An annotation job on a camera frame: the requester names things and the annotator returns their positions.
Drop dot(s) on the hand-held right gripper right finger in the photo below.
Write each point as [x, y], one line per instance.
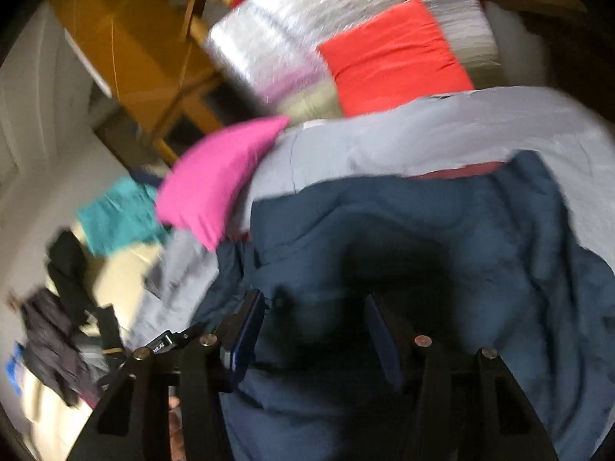
[384, 341]

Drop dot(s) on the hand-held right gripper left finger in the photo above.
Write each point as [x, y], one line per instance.
[245, 336]

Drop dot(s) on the navy blue padded jacket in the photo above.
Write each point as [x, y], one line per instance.
[384, 230]

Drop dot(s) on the cream sofa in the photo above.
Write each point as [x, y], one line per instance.
[125, 273]

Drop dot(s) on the black garment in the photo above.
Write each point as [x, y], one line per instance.
[74, 278]

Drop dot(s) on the dark grey jacket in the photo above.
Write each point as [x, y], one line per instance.
[53, 345]

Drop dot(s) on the teal cloth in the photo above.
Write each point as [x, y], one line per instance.
[120, 216]

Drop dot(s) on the pink pillow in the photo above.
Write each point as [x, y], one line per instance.
[214, 187]

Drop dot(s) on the grey bed sheet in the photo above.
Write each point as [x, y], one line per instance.
[408, 134]

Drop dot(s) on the red pillow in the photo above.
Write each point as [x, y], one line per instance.
[399, 60]

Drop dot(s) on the yellow wooden cabinet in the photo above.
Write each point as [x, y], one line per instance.
[139, 53]

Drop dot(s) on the silver foil insulation roll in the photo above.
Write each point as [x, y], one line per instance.
[298, 33]

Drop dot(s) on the wooden stair railing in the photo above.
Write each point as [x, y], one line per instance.
[204, 0]

